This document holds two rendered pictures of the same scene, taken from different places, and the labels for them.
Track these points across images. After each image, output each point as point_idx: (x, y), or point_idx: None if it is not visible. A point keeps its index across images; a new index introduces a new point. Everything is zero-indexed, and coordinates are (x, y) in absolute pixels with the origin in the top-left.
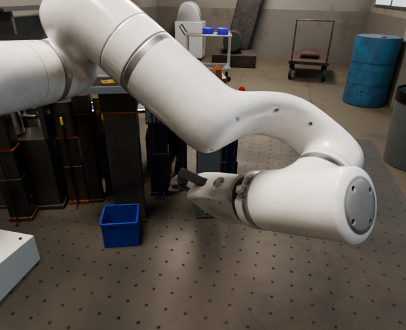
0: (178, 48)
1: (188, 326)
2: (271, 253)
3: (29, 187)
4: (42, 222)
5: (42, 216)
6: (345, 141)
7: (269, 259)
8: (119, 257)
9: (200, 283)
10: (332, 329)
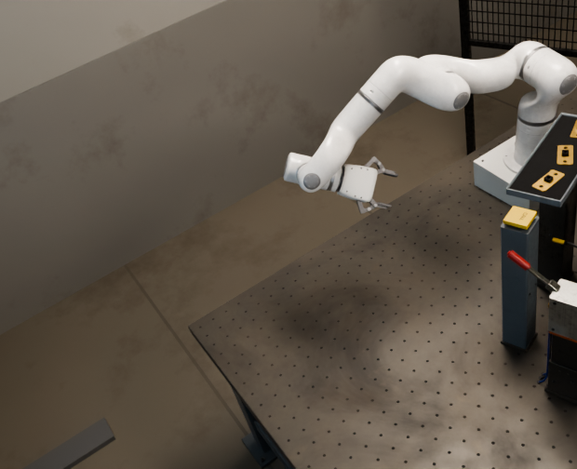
0: (354, 100)
1: (401, 271)
2: (420, 351)
3: None
4: None
5: None
6: (303, 167)
7: (414, 344)
8: (495, 256)
9: (428, 290)
10: (335, 336)
